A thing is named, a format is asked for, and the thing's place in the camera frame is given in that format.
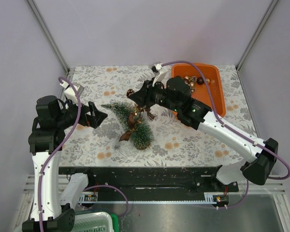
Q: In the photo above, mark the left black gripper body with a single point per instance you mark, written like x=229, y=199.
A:
x=77, y=113

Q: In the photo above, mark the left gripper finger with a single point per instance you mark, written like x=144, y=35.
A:
x=96, y=118
x=92, y=108

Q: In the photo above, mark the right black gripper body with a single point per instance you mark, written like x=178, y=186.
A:
x=156, y=95

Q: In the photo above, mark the brown ribbon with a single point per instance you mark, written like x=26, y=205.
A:
x=148, y=112

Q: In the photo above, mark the brown ribbon bow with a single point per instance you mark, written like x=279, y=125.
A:
x=131, y=122

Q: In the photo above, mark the clear led battery box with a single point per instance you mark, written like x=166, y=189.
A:
x=117, y=145

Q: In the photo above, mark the orange plastic bin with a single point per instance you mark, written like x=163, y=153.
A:
x=190, y=75

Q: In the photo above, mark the small green christmas tree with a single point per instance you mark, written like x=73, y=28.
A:
x=137, y=129

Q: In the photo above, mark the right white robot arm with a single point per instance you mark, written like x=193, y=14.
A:
x=175, y=95

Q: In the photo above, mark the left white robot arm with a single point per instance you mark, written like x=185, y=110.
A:
x=50, y=211

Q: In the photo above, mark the dark brown bauble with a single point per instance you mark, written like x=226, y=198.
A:
x=200, y=81

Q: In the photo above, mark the floral patterned table mat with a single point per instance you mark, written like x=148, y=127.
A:
x=174, y=144

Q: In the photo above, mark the green plastic basket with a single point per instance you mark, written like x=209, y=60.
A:
x=115, y=222

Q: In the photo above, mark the white plastic basket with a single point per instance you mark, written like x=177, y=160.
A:
x=93, y=222

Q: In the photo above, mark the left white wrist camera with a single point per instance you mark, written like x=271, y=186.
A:
x=69, y=93

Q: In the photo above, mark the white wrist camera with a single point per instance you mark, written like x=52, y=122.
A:
x=160, y=72
x=69, y=93

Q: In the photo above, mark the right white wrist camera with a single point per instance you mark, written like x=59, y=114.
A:
x=160, y=72

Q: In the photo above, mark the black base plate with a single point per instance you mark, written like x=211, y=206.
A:
x=132, y=179

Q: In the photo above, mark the white slotted cable duct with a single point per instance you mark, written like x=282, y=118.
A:
x=175, y=196

